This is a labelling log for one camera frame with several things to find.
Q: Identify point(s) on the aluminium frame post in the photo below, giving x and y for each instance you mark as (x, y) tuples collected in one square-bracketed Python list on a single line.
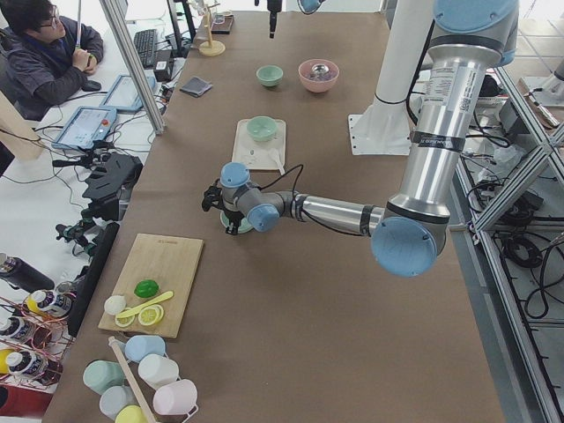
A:
[(130, 57)]

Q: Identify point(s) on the blue teach pendant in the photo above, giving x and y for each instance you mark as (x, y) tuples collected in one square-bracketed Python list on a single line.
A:
[(122, 95), (87, 126)]

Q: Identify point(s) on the green lime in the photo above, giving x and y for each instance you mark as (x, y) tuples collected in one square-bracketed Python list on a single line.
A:
[(146, 288)]

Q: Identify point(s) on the black thermos bottle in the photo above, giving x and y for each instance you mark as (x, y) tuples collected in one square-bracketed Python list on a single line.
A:
[(22, 275)]

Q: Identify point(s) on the yellow plastic knife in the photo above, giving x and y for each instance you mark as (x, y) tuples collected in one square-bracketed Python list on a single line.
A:
[(134, 311)]

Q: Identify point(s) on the green bowl on tray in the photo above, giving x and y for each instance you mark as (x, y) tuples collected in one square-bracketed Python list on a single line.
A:
[(261, 128)]

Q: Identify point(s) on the pink plastic cup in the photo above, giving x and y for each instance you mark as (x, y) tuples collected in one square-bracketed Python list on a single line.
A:
[(176, 398)]

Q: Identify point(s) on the lemon slice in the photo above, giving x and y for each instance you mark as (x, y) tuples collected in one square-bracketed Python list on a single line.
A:
[(150, 315)]

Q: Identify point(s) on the grey plastic cup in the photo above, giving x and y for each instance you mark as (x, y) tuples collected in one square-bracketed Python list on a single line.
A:
[(114, 399)]

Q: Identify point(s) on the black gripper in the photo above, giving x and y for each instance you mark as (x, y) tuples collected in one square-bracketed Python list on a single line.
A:
[(233, 218)]

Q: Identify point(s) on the yellow plastic cup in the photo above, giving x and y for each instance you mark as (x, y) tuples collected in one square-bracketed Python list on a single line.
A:
[(130, 414)]

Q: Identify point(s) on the green bowl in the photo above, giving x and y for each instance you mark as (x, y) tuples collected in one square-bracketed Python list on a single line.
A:
[(269, 75), (243, 228), (261, 128)]

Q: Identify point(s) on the mint green plastic cup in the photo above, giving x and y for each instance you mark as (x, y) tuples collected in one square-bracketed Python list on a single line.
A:
[(100, 375)]

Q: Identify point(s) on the black keyboard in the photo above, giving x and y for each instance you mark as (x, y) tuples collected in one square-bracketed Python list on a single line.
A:
[(145, 45)]

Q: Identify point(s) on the blue plastic cup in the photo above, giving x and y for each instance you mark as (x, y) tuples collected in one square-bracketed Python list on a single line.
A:
[(139, 346)]

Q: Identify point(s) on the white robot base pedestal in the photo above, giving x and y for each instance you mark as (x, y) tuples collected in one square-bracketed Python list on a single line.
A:
[(383, 129)]

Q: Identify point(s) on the blue teach pendant near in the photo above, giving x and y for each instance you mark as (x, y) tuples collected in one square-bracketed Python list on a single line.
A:
[(87, 126)]

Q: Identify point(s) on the grey folded cloth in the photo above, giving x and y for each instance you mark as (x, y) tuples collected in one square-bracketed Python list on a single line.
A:
[(196, 87)]

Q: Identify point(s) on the white garlic bulb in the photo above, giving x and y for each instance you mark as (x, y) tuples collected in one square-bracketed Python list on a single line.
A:
[(115, 304)]

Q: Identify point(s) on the seated person in jacket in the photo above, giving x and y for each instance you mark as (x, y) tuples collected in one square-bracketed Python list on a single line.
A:
[(50, 58)]

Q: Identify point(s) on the copper wire bottle rack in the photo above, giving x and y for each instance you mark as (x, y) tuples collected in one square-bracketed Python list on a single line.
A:
[(40, 337)]

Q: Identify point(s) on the wooden mug tree stand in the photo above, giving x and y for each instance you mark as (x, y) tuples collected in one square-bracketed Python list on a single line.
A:
[(209, 47)]

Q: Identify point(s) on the white plastic cup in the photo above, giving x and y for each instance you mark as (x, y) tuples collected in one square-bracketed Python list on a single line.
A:
[(157, 370)]

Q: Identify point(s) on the bamboo cutting board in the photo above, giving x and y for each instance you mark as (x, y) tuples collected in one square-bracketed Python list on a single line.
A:
[(157, 265)]

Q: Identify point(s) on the pink bowl with ice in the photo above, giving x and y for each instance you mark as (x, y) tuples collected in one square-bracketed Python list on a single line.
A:
[(317, 85)]

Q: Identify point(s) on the cream bunny serving tray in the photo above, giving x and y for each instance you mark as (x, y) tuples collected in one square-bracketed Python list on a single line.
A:
[(261, 156)]

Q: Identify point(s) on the blue teach pendant far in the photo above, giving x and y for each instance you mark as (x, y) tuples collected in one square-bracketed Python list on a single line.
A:
[(122, 95)]

